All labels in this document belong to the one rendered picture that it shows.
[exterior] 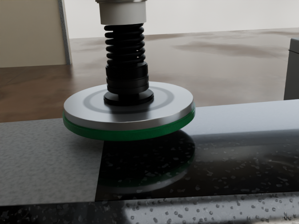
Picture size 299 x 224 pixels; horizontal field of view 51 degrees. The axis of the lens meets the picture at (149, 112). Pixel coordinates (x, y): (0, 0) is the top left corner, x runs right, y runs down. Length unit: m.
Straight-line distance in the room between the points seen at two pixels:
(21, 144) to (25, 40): 5.02
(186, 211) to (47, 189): 0.17
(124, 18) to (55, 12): 4.90
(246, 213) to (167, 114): 0.17
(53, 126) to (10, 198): 0.22
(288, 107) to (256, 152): 0.21
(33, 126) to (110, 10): 0.27
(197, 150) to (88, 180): 0.16
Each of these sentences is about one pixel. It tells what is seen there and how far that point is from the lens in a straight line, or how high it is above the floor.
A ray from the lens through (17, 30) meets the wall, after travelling 5.55.
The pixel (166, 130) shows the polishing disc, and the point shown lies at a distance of 0.44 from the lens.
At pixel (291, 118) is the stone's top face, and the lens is 0.61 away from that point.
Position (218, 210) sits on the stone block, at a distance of 0.37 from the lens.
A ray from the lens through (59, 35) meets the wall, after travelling 5.37.
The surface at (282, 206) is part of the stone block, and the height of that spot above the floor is 0.79.
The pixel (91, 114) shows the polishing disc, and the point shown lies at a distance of 0.46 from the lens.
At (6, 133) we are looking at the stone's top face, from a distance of 0.60.
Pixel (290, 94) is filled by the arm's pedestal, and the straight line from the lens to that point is 1.68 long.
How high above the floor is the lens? 1.02
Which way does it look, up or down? 21 degrees down
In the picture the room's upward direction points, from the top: 3 degrees counter-clockwise
